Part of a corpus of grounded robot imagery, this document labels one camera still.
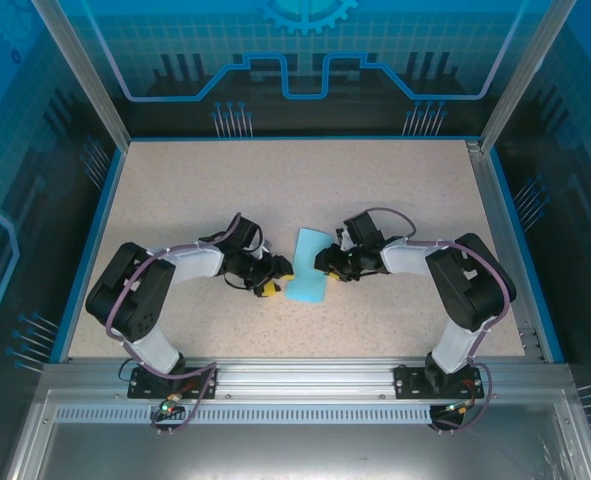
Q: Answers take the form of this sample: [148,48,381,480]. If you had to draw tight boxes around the light blue cloth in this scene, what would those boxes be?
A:
[284,227,339,305]

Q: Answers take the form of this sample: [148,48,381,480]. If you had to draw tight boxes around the sheet metal tray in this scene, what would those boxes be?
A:
[2,388,591,480]

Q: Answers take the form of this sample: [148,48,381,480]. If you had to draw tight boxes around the blue table edge strip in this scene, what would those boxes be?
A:
[489,147,566,364]
[49,147,129,364]

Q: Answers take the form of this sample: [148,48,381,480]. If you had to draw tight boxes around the aluminium mounting rail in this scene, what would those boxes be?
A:
[39,357,574,396]

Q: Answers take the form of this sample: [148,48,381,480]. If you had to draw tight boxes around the slotted metal cable duct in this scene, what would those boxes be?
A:
[53,405,439,425]

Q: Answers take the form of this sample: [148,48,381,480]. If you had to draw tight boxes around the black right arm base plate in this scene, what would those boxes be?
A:
[393,364,486,400]

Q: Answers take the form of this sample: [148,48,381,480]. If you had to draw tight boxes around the aluminium side rail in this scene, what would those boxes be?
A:
[467,140,546,361]

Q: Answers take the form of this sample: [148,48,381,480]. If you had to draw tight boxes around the cable connector with green light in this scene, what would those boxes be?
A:
[155,391,185,417]

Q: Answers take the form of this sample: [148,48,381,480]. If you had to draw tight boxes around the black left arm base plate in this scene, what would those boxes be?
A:
[127,366,220,400]

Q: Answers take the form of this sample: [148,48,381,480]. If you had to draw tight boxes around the cable connector with orange wires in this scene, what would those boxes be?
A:
[439,397,477,417]

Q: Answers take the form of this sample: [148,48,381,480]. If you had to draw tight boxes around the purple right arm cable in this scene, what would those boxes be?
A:
[364,206,519,436]

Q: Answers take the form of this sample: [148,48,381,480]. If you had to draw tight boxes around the blue printed enclosure panel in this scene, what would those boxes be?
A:
[494,0,591,480]
[0,0,126,480]
[49,0,544,139]

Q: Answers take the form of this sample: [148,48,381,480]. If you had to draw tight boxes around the aluminium frame post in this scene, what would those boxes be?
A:
[479,0,574,154]
[28,0,132,151]

